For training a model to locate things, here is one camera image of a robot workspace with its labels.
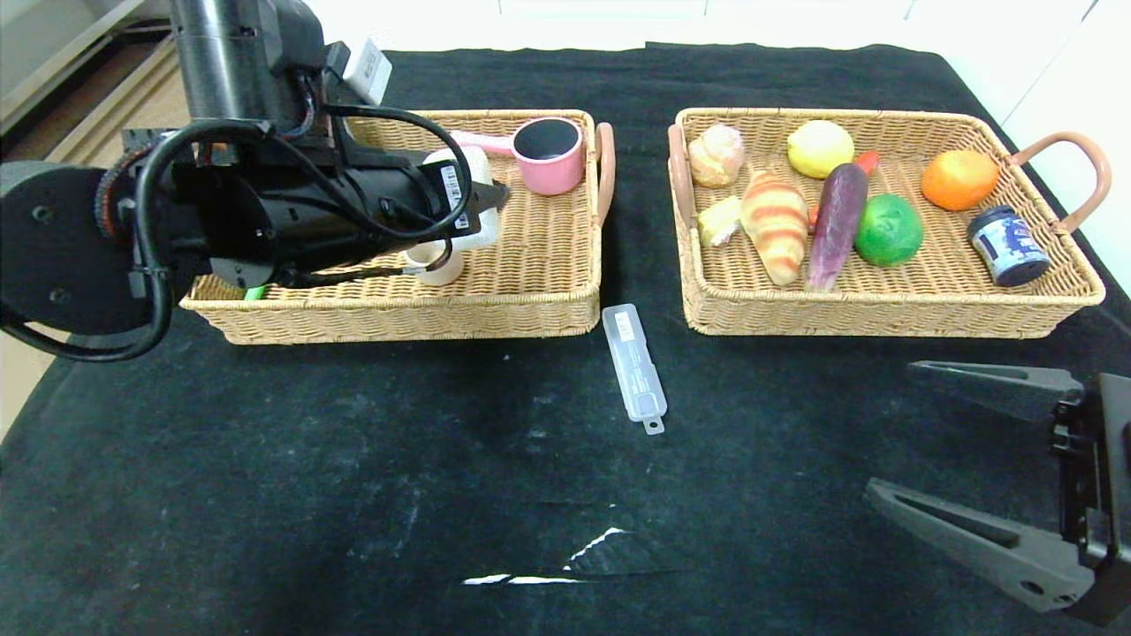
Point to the yellow cake slice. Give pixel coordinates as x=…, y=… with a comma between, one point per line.
x=717, y=221

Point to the orange red carrot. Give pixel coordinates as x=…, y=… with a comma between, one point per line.
x=869, y=162

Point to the white soap bar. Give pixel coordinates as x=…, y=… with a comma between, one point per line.
x=482, y=231

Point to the clear plastic slim case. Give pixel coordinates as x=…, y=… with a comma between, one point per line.
x=632, y=362

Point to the pink toy saucepan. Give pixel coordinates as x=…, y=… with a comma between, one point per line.
x=552, y=172

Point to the green lime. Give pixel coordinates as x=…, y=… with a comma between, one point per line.
x=892, y=231

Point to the orange fruit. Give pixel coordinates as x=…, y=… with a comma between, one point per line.
x=959, y=179

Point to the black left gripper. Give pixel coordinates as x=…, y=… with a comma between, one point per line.
x=454, y=193

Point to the blue white printed jar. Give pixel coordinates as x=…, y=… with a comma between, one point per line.
x=1012, y=243

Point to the purple eggplant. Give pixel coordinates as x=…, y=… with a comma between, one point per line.
x=839, y=221

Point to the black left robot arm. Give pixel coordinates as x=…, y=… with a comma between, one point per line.
x=265, y=203

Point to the yellow green dish brush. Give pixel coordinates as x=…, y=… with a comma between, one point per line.
x=254, y=292

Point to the small beige cup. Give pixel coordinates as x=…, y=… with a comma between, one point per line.
x=442, y=265

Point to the pink cream puff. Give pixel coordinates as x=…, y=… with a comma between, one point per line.
x=716, y=155

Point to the wicker basket with food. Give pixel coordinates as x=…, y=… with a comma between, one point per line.
x=751, y=305

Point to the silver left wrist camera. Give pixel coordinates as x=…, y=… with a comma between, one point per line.
x=369, y=71

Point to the striped golden croissant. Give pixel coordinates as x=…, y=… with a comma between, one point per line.
x=778, y=225

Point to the yellow lemon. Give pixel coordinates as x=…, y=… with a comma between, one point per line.
x=820, y=148

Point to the grey metal rack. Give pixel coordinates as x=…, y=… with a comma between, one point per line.
x=53, y=35

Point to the wicker basket with kitchenware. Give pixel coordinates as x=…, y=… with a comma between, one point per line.
x=530, y=283

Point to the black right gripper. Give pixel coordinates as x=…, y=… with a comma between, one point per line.
x=1092, y=468

